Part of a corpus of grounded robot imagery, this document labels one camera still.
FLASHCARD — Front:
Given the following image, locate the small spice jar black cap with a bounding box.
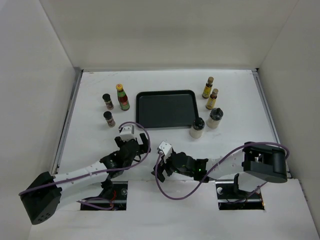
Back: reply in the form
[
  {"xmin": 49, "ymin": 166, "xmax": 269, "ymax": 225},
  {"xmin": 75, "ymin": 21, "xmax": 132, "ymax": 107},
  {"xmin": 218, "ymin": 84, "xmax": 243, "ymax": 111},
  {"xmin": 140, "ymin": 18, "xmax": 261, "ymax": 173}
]
[
  {"xmin": 102, "ymin": 93, "xmax": 114, "ymax": 110},
  {"xmin": 103, "ymin": 111, "xmax": 116, "ymax": 128}
]

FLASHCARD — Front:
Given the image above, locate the red sauce bottle yellow cap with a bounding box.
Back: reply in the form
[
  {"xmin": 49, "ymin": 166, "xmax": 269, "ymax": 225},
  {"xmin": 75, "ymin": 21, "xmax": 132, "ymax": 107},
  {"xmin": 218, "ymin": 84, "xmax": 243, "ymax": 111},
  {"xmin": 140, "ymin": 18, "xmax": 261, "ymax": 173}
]
[{"xmin": 116, "ymin": 84, "xmax": 130, "ymax": 111}]

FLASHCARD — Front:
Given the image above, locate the clear shaker jar white powder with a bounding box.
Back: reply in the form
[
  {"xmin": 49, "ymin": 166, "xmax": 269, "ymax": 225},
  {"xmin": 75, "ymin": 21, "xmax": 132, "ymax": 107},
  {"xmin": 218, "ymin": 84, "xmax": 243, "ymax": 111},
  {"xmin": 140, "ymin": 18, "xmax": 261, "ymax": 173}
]
[
  {"xmin": 189, "ymin": 117, "xmax": 205, "ymax": 139},
  {"xmin": 206, "ymin": 108, "xmax": 224, "ymax": 129}
]

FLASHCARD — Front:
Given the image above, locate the brown sauce bottle yellow label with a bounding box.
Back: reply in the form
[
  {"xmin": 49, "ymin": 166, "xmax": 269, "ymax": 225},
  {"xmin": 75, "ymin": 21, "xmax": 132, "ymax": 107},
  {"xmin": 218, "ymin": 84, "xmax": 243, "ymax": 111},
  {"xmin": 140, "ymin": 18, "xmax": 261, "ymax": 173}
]
[
  {"xmin": 205, "ymin": 88, "xmax": 219, "ymax": 110},
  {"xmin": 202, "ymin": 76, "xmax": 214, "ymax": 99}
]

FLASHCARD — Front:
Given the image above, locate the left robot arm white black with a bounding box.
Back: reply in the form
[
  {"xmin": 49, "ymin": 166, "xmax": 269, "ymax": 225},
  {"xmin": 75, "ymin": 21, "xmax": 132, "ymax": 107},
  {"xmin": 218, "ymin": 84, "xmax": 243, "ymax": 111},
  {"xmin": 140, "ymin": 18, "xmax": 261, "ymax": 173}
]
[{"xmin": 19, "ymin": 133, "xmax": 151, "ymax": 225}]

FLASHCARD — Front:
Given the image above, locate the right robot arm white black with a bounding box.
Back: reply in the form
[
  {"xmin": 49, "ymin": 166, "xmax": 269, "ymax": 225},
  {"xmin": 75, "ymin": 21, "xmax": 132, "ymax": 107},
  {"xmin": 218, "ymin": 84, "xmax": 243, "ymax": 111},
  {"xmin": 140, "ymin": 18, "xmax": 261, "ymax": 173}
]
[{"xmin": 152, "ymin": 141, "xmax": 289, "ymax": 198}]

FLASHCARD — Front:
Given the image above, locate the black plastic tray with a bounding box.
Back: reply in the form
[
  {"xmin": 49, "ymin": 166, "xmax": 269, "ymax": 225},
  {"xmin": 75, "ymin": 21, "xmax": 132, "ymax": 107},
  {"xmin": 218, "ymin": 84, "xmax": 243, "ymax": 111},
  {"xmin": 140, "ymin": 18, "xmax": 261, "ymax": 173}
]
[{"xmin": 135, "ymin": 89, "xmax": 199, "ymax": 129}]

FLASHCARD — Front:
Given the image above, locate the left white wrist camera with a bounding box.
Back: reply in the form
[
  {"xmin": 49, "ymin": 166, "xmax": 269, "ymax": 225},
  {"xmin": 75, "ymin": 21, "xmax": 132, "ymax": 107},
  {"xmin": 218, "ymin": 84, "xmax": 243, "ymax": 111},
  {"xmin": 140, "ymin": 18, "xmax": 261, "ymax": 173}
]
[{"xmin": 119, "ymin": 124, "xmax": 135, "ymax": 142}]

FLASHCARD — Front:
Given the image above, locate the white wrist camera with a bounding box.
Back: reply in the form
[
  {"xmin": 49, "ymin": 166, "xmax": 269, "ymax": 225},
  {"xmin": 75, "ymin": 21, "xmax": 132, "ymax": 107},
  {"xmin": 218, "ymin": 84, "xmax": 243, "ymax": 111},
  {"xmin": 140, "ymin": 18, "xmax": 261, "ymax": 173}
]
[
  {"xmin": 157, "ymin": 141, "xmax": 173, "ymax": 158},
  {"xmin": 119, "ymin": 124, "xmax": 135, "ymax": 142}
]

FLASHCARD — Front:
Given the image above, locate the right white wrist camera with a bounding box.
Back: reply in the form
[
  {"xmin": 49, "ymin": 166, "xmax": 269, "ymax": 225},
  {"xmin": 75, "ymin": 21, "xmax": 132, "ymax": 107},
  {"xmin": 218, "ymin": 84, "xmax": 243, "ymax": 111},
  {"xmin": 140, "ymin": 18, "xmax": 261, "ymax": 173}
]
[{"xmin": 157, "ymin": 141, "xmax": 173, "ymax": 158}]

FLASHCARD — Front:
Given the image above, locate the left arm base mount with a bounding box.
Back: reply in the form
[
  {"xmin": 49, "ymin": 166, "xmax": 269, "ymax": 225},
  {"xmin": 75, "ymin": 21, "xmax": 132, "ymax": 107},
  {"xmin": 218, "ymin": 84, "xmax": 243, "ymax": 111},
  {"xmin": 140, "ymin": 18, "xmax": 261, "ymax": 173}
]
[{"xmin": 80, "ymin": 181, "xmax": 128, "ymax": 211}]

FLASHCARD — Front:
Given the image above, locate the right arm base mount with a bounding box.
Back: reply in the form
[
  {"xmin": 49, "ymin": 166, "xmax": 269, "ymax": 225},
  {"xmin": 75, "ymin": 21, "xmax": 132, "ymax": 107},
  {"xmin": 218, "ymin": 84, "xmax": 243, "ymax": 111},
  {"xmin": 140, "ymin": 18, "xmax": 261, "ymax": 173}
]
[{"xmin": 215, "ymin": 180, "xmax": 265, "ymax": 211}]

